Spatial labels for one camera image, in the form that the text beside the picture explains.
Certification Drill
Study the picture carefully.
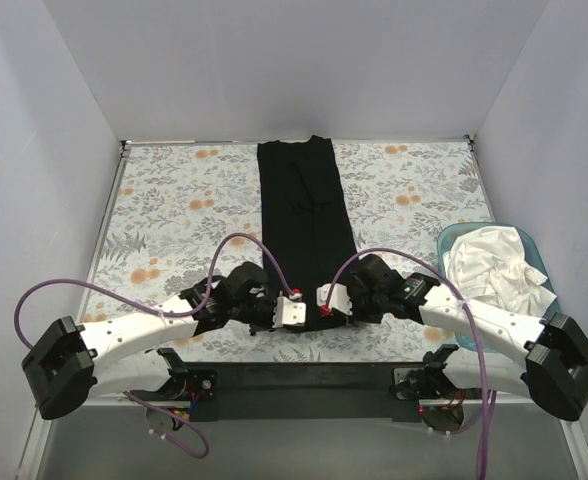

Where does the black t shirt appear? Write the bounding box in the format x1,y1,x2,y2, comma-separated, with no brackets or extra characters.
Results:
257,136,356,332

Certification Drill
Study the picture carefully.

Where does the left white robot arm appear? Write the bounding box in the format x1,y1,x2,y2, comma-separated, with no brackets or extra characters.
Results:
21,262,284,420

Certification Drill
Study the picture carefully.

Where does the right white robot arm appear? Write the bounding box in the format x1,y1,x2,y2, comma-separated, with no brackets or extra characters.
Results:
347,253,588,421

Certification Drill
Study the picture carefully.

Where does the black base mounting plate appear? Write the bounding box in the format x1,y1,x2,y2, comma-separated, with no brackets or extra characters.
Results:
177,362,456,422

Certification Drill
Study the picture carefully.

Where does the floral patterned table mat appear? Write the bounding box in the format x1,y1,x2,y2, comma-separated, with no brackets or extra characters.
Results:
77,142,492,362

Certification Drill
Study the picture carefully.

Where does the white t shirt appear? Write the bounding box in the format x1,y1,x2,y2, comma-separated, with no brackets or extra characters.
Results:
444,225,559,317

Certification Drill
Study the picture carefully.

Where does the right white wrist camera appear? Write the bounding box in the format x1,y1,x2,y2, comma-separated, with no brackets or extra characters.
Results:
316,284,352,317

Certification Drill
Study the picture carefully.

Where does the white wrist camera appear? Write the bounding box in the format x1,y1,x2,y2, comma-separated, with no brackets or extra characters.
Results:
316,284,352,317
272,289,306,329

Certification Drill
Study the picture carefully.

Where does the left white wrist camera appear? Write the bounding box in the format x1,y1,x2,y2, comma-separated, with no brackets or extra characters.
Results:
272,289,306,329

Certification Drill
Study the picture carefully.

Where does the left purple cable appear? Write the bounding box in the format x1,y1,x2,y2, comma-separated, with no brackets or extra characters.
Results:
14,232,301,460

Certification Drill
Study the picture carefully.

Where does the aluminium frame rail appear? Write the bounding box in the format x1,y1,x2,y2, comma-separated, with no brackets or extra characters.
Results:
18,395,588,479

